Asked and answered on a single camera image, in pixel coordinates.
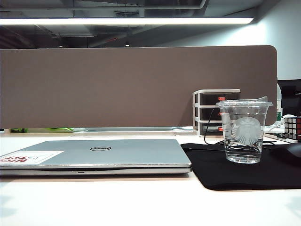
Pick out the white red laptop sticker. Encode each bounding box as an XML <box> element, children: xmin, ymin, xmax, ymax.
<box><xmin>0</xmin><ymin>150</ymin><xmax>64</xmax><ymax>165</ymax></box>

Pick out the dark drawer with red handle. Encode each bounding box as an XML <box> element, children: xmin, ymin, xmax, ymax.
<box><xmin>199</xmin><ymin>107</ymin><xmax>223</xmax><ymax>121</ymax></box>
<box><xmin>199</xmin><ymin>92</ymin><xmax>241</xmax><ymax>105</ymax></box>
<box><xmin>199</xmin><ymin>122</ymin><xmax>224</xmax><ymax>136</ymax></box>

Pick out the long ceiling light strip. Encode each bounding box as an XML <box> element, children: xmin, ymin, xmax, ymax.
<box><xmin>0</xmin><ymin>16</ymin><xmax>255</xmax><ymax>25</ymax></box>

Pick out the brown desk partition panel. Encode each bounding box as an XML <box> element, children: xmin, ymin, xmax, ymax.
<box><xmin>0</xmin><ymin>45</ymin><xmax>278</xmax><ymax>129</ymax></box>

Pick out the clear plastic Starbucks cup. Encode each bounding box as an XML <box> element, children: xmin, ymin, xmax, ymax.
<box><xmin>215</xmin><ymin>96</ymin><xmax>274</xmax><ymax>165</ymax></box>

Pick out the black mouse pad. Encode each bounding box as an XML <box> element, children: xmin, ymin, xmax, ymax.
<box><xmin>180</xmin><ymin>142</ymin><xmax>301</xmax><ymax>192</ymax></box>

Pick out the thin black cable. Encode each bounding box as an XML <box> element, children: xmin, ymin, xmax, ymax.
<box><xmin>204</xmin><ymin>107</ymin><xmax>277</xmax><ymax>152</ymax></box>

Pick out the white desktop drawer organizer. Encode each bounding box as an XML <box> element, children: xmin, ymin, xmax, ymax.
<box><xmin>192</xmin><ymin>89</ymin><xmax>241</xmax><ymax>138</ymax></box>

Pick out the grey desk cable cover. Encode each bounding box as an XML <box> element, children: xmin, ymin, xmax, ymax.
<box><xmin>70</xmin><ymin>131</ymin><xmax>177</xmax><ymax>137</ymax></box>

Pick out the white cable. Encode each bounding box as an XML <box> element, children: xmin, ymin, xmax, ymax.
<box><xmin>267</xmin><ymin>121</ymin><xmax>285</xmax><ymax>130</ymax></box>

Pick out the Rubik's cube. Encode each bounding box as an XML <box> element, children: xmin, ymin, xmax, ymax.
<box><xmin>283</xmin><ymin>115</ymin><xmax>301</xmax><ymax>142</ymax></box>

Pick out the flat device under cube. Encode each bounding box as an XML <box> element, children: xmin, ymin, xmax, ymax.
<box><xmin>264</xmin><ymin>132</ymin><xmax>301</xmax><ymax>143</ymax></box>

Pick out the silver Dell laptop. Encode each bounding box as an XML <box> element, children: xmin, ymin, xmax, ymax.
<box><xmin>0</xmin><ymin>138</ymin><xmax>192</xmax><ymax>177</ymax></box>

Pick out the green plastic bag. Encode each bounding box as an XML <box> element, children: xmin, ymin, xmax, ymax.
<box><xmin>44</xmin><ymin>127</ymin><xmax>74</xmax><ymax>133</ymax></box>

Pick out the plastic bottle with green label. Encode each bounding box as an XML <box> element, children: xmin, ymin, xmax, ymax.
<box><xmin>275</xmin><ymin>82</ymin><xmax>283</xmax><ymax>123</ymax></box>

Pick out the black office chair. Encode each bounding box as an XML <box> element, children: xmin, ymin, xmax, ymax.
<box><xmin>277</xmin><ymin>79</ymin><xmax>301</xmax><ymax>117</ymax></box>

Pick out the black computer mouse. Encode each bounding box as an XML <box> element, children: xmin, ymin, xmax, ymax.
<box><xmin>270</xmin><ymin>142</ymin><xmax>301</xmax><ymax>163</ymax></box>

